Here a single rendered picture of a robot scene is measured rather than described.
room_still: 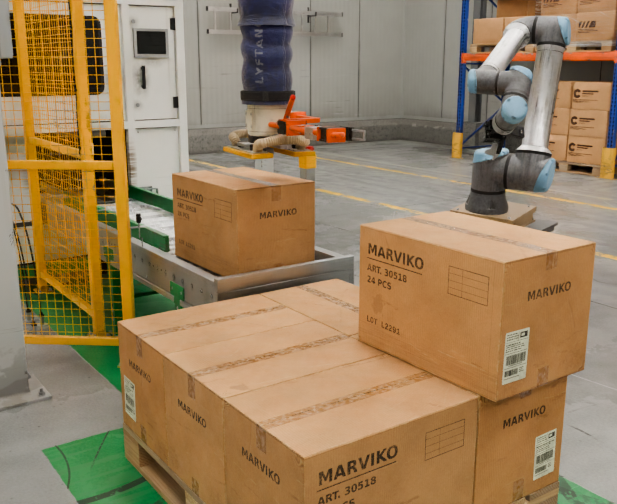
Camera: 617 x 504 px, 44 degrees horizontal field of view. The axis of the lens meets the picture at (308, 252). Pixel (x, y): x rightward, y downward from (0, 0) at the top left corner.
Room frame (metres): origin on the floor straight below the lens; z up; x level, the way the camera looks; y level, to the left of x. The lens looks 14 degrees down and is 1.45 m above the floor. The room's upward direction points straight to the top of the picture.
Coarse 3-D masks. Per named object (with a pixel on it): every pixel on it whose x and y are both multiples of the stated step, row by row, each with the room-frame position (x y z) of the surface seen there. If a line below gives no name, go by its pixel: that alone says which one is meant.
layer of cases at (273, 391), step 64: (128, 320) 2.62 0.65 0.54; (192, 320) 2.62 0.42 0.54; (256, 320) 2.62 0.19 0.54; (320, 320) 2.62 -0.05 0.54; (128, 384) 2.55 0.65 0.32; (192, 384) 2.11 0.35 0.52; (256, 384) 2.05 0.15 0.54; (320, 384) 2.05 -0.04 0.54; (384, 384) 2.05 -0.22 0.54; (448, 384) 2.05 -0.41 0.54; (192, 448) 2.13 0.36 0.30; (256, 448) 1.81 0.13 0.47; (320, 448) 1.67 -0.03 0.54; (384, 448) 1.77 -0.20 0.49; (448, 448) 1.90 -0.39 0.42; (512, 448) 2.06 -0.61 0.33
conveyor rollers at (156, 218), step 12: (108, 204) 4.95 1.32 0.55; (132, 204) 4.95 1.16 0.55; (144, 204) 4.99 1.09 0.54; (132, 216) 4.56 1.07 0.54; (144, 216) 4.52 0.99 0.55; (156, 216) 4.56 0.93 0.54; (168, 216) 4.52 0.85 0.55; (156, 228) 4.18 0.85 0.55; (168, 228) 4.21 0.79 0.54; (168, 252) 3.63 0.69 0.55; (192, 264) 3.41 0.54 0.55
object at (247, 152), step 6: (252, 144) 3.15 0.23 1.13; (228, 150) 3.28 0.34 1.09; (234, 150) 3.22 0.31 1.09; (240, 150) 3.19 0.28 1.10; (246, 150) 3.15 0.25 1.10; (252, 150) 3.14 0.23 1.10; (246, 156) 3.09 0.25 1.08; (252, 156) 3.04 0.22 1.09; (258, 156) 3.06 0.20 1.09; (264, 156) 3.07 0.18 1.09; (270, 156) 3.08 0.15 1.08
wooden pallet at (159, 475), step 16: (128, 432) 2.57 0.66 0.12; (128, 448) 2.57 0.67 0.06; (144, 448) 2.44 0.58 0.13; (144, 464) 2.50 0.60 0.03; (160, 464) 2.33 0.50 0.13; (160, 480) 2.41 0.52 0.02; (176, 480) 2.23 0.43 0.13; (176, 496) 2.30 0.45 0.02; (192, 496) 2.13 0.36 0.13; (528, 496) 2.12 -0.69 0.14; (544, 496) 2.15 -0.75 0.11
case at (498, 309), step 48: (384, 240) 2.31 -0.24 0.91; (432, 240) 2.18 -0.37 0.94; (480, 240) 2.18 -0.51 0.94; (528, 240) 2.18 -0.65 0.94; (576, 240) 2.18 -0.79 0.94; (384, 288) 2.31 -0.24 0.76; (432, 288) 2.14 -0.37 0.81; (480, 288) 1.99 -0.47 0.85; (528, 288) 1.98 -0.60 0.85; (576, 288) 2.11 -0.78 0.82; (384, 336) 2.30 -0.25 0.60; (432, 336) 2.13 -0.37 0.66; (480, 336) 1.98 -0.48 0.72; (528, 336) 1.99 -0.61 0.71; (576, 336) 2.12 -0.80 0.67; (480, 384) 1.97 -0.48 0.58; (528, 384) 2.00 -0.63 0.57
